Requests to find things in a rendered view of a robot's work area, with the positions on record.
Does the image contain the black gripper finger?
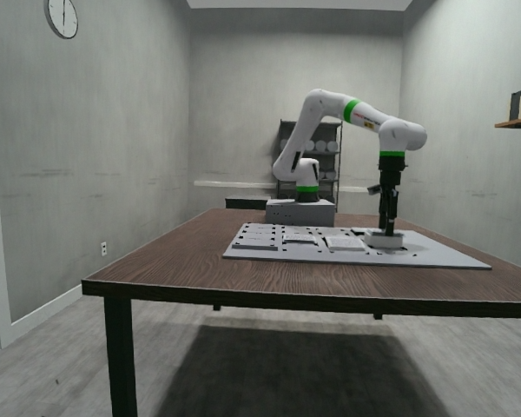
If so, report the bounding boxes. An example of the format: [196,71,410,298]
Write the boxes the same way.
[385,189,399,236]
[379,189,387,229]

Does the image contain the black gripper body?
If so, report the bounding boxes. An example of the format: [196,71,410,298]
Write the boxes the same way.
[379,171,401,199]

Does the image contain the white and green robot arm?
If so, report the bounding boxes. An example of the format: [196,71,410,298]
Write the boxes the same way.
[273,89,427,202]

